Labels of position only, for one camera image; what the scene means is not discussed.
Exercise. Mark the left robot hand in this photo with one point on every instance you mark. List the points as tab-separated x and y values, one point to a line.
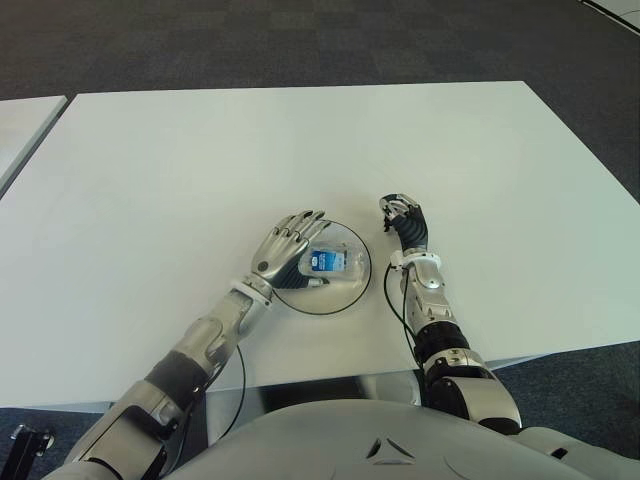
275	250

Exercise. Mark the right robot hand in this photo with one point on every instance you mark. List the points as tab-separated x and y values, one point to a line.
412	227

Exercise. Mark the clear water bottle blue label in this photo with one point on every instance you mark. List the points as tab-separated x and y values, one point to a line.
330	261

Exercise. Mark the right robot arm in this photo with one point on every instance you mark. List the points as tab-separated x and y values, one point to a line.
432	300

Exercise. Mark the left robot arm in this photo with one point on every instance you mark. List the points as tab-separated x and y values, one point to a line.
210	335

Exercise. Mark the white plate black rim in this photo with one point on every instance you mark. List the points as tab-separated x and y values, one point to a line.
325	300

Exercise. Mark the grey robot torso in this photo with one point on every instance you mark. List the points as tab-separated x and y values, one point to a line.
350	440

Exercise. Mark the white neighbouring table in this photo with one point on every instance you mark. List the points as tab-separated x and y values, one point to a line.
20	130
617	10

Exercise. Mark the black metal stand bracket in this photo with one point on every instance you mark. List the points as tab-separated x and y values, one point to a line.
30	440

